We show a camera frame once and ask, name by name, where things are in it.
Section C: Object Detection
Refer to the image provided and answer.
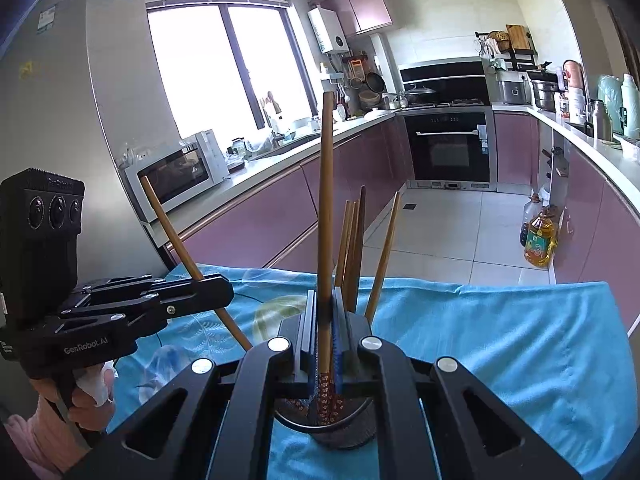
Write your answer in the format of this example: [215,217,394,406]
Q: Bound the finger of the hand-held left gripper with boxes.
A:
[75,273,228,301]
[55,280,236,336]

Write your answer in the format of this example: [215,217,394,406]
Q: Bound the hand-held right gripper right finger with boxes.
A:
[332,285,583,480]

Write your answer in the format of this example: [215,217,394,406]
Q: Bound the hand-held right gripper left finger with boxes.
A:
[65,287,321,480]

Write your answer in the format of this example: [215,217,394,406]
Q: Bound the floral-tipped wooden chopstick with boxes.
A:
[140,175,254,352]
[316,91,337,428]

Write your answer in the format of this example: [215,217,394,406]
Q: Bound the black mesh holder cup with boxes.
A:
[272,394,378,450]

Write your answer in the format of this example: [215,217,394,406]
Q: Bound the bunch of wooden chopsticks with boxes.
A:
[287,186,402,428]

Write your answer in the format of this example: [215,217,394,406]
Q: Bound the person's left forearm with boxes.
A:
[0,379,93,478]

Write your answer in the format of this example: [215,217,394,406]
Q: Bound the person's left hand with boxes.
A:
[67,362,118,438]

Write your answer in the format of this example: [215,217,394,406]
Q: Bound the white microwave oven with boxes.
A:
[122,129,231,224]

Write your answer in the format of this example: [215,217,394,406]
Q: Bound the pink base cabinets under window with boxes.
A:
[160,112,416,276]

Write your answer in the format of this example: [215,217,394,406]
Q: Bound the grey refrigerator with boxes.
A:
[0,0,176,281]

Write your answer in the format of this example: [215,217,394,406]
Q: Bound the blue printed tablecloth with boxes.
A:
[107,262,628,480]

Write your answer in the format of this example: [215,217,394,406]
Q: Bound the kitchen window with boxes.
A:
[146,1,321,161]

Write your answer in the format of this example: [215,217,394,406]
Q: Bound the yellow cooking oil bottle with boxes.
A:
[524,206,558,268]

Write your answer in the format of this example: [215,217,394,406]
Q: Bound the black built-in oven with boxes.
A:
[402,107,497,191]

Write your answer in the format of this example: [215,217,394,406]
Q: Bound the wok with lid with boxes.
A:
[404,85,438,107]

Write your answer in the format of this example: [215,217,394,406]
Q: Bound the black knife rack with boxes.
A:
[542,145,568,178]

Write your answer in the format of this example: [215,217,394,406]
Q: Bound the pink base cabinets beside oven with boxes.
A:
[492,110,640,321]

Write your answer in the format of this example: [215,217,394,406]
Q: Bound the black range hood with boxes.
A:
[397,57,491,106]

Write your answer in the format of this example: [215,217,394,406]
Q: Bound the white water heater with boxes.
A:
[307,5,351,54]

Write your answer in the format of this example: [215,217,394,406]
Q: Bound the steel rice cooker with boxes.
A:
[498,70,532,106]

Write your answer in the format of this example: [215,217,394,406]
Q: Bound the steel stock pot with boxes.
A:
[530,80,558,112]

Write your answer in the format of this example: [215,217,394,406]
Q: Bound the white plastic bottle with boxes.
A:
[567,87,588,125]

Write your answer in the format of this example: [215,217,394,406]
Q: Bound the black countertop rack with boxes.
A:
[475,30,538,72]

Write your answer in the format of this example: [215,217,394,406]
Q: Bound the steel vacuum flask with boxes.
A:
[592,100,613,142]

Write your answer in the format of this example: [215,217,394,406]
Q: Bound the wooden cutting board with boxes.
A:
[506,24,531,51]

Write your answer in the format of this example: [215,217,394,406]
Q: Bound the pink electric kettle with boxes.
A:
[561,60,586,92]

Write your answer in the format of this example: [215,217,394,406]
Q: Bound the white thermos bottle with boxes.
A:
[620,73,640,138]

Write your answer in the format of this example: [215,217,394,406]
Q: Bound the pink wall cabinet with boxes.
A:
[320,0,393,37]

